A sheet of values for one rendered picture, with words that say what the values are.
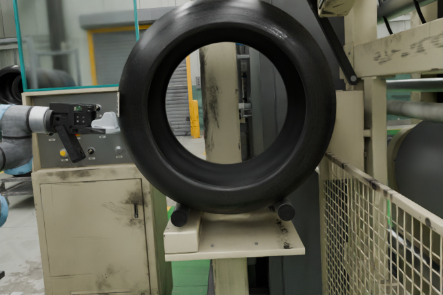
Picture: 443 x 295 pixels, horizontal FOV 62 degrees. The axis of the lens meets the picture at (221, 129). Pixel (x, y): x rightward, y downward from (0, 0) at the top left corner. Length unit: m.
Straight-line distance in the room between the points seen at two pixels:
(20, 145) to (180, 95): 9.24
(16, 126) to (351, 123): 1.02
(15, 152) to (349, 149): 1.02
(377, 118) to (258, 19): 0.61
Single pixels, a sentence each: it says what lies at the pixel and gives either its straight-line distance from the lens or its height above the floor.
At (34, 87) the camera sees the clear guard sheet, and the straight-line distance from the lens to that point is 1.89.
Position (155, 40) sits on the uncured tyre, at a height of 1.36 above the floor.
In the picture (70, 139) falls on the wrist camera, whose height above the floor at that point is 1.11.
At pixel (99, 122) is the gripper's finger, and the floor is 1.16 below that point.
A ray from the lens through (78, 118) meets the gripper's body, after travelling 1.08.
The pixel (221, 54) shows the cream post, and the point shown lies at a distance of 1.29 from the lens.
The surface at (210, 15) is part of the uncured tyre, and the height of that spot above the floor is 1.41.
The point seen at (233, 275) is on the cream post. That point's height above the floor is 0.54.
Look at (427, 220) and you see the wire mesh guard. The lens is 0.71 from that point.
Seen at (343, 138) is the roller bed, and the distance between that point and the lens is 1.29.
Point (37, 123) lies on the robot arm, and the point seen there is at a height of 1.17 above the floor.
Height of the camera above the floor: 1.23
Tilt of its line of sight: 6 degrees down
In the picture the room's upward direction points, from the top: 3 degrees counter-clockwise
